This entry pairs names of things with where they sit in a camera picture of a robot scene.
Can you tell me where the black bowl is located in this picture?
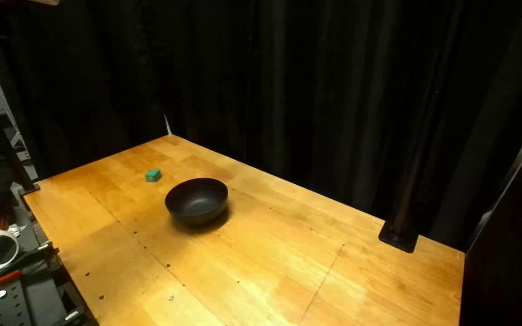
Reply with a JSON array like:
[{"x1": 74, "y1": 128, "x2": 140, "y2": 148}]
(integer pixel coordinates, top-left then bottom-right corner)
[{"x1": 165, "y1": 177, "x2": 229, "y2": 226}]

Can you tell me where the green cube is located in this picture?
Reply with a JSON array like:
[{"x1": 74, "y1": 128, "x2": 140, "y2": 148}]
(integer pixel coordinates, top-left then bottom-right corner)
[{"x1": 145, "y1": 168, "x2": 161, "y2": 183}]

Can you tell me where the black curtain backdrop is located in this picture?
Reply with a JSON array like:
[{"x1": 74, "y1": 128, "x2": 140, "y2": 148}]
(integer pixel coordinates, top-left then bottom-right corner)
[{"x1": 0, "y1": 0, "x2": 522, "y2": 252}]

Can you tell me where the black vertical pole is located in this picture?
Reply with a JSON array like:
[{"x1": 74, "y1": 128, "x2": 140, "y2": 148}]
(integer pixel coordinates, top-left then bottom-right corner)
[{"x1": 377, "y1": 0, "x2": 522, "y2": 253}]

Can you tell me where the dark panel with metal edge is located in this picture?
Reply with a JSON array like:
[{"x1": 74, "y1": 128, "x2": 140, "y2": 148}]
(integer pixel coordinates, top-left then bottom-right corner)
[{"x1": 459, "y1": 152, "x2": 522, "y2": 326}]

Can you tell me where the red handled tool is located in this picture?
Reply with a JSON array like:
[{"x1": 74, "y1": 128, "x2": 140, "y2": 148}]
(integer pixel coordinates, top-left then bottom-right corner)
[{"x1": 0, "y1": 242, "x2": 58, "y2": 286}]

